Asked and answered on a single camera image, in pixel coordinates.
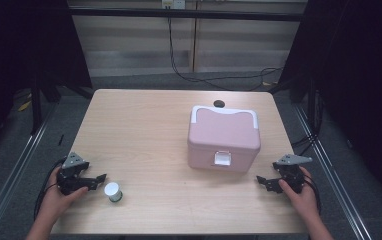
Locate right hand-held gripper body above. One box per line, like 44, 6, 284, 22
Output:
272, 153, 313, 195

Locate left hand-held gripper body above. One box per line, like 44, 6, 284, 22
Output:
56, 151, 92, 196

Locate pink storage box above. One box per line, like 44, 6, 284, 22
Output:
187, 105, 262, 173

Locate person's left hand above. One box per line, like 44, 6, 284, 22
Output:
43, 165, 89, 219

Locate person's right hand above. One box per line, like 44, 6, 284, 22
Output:
277, 166, 321, 219

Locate black metal stand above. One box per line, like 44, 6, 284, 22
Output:
29, 77, 62, 136

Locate yellow floor tape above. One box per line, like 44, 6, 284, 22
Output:
17, 99, 33, 112

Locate black curtain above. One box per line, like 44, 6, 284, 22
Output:
0, 0, 94, 163
277, 0, 382, 209

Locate black horizontal bar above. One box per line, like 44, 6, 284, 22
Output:
68, 7, 305, 23

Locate black floor cables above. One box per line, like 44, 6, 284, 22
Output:
290, 89, 324, 158

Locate metal floor rail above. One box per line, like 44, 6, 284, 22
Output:
293, 103, 376, 240
0, 102, 59, 240

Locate black wall cable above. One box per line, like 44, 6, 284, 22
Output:
167, 16, 284, 92

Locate white wall socket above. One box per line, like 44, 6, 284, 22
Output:
161, 0, 187, 10

